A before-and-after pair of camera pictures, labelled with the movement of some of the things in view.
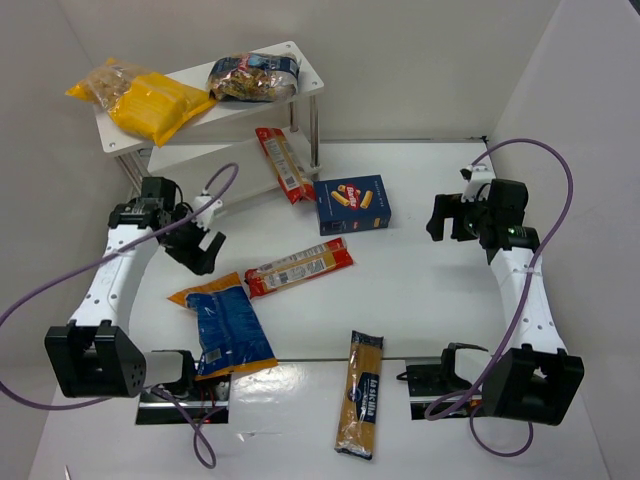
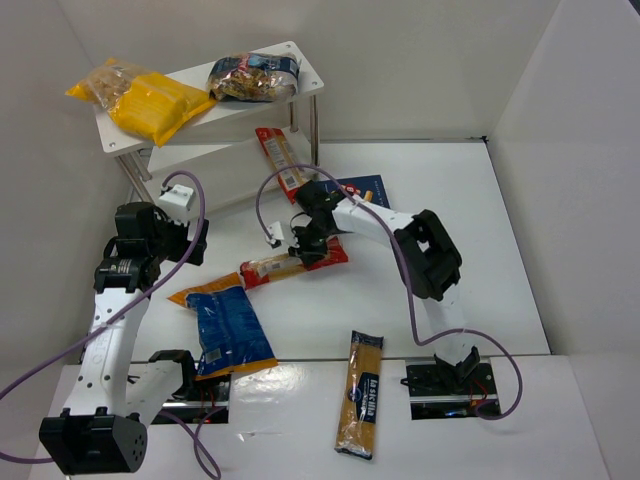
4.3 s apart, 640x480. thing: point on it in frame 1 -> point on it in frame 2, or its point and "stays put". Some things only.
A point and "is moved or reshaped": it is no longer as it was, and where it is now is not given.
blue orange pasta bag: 230,337 stays put
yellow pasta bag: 151,104 stays put
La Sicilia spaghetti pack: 357,411 stays put
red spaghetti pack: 298,268 is moved or reshaped
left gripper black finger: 204,261 -> 198,254
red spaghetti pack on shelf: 293,178 stays put
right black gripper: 454,217 -> 304,240
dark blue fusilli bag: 254,77 stays put
